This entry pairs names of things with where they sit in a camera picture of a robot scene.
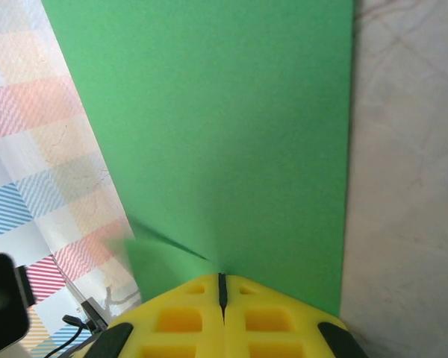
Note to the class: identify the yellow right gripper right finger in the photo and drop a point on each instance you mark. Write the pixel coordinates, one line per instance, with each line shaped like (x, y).
(276, 324)

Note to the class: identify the green paper sheet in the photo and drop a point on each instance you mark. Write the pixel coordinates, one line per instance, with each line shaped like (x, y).
(216, 130)

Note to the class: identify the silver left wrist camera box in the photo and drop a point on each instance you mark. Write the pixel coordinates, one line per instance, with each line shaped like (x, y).
(2, 302)

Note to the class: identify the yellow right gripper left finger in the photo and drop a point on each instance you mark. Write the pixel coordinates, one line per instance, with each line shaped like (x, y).
(171, 324)

